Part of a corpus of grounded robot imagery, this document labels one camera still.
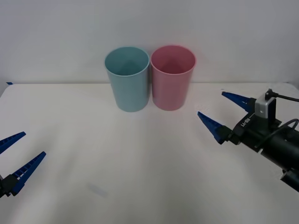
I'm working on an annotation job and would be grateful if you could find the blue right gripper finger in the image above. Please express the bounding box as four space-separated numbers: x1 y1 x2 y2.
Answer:
197 111 234 146
221 91 257 115

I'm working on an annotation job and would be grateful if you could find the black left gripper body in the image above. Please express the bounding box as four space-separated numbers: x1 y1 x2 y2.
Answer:
0 174 11 199

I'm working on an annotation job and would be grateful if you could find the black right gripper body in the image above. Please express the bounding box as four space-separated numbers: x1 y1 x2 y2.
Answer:
229 113 284 154

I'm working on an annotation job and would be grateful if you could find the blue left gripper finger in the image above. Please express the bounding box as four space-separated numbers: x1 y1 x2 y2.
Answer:
3 151 47 196
0 131 27 155

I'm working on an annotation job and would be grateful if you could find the pink plastic bin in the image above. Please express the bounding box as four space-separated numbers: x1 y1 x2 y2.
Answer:
150 44 196 111

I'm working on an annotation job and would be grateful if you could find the pale blue plastic bin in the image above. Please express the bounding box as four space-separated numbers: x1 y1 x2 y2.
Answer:
104 46 150 113

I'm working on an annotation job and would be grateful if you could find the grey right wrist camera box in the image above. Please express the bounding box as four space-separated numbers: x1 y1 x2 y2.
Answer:
254 94 277 123

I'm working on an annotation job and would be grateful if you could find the black right camera cable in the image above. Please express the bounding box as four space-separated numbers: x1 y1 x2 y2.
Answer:
254 88 299 149

